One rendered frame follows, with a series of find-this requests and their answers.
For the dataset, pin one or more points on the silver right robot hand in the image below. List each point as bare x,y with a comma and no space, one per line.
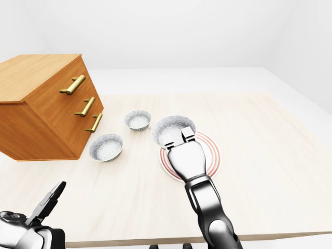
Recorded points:
186,159

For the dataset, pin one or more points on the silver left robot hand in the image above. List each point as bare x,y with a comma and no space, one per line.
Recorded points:
31,236

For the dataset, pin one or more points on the patterned bowl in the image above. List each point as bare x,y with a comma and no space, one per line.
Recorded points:
137,120
168,124
106,149

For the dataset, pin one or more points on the white plate with red rings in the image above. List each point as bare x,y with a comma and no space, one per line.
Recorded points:
214,155

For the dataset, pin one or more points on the small dark shape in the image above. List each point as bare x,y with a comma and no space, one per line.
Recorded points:
153,247
187,246

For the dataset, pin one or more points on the small wooden drawer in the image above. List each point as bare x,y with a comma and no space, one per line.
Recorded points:
80,140

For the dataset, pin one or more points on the medium wooden drawer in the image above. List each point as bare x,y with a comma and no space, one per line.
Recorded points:
70,122

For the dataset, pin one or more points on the large wooden drawer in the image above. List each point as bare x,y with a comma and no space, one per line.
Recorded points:
46,103

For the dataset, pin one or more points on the wooden cabinet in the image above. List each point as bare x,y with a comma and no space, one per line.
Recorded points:
15,77

